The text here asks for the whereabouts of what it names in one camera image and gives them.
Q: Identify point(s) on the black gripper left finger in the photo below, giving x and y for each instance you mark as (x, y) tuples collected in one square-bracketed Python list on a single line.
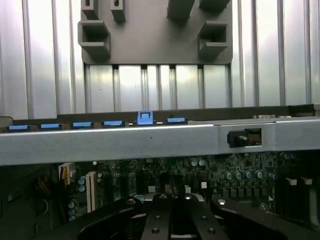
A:
[(155, 220)]

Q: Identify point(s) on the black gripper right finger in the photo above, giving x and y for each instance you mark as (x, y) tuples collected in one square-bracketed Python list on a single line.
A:
[(200, 222)]

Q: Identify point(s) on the white expansion slot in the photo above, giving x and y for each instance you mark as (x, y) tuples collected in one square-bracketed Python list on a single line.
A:
[(90, 192)]

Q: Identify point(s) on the green motherboard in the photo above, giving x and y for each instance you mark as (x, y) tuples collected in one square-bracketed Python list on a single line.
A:
[(250, 165)]

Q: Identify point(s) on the open black PC case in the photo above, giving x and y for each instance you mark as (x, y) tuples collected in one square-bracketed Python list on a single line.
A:
[(125, 145)]

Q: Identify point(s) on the black RAM slot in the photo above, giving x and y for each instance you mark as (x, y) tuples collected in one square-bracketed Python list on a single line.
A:
[(285, 197), (305, 197)]

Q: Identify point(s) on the white power connector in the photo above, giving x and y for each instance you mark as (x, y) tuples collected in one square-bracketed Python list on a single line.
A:
[(71, 172)]

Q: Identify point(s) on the blue slot retention clip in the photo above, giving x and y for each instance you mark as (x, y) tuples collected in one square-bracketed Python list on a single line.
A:
[(145, 120), (113, 123), (176, 120), (17, 127), (50, 126), (82, 124)]

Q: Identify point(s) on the grey parts rack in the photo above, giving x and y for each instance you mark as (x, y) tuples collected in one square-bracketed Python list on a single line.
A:
[(155, 42)]

